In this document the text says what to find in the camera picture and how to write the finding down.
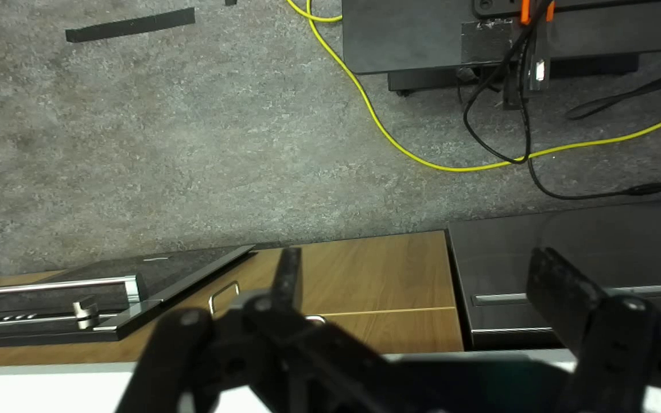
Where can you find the orange clamp handles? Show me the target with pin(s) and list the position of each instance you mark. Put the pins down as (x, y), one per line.
(534, 11)

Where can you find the dark cabinet drawer front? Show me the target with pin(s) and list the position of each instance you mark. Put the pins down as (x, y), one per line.
(615, 245)

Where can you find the black plate with metal handle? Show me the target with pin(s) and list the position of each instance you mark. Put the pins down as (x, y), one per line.
(108, 299)

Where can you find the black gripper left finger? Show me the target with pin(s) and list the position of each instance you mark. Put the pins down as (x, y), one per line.
(264, 345)

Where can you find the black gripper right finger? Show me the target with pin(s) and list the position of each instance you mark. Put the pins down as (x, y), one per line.
(615, 337)

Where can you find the black strip on floor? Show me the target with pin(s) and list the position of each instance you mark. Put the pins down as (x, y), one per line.
(131, 25)

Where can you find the wooden cabinet drawer front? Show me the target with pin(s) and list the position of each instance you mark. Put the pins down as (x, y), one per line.
(390, 291)

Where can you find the dark metal equipment base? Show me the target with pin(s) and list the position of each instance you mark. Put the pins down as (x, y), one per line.
(419, 43)

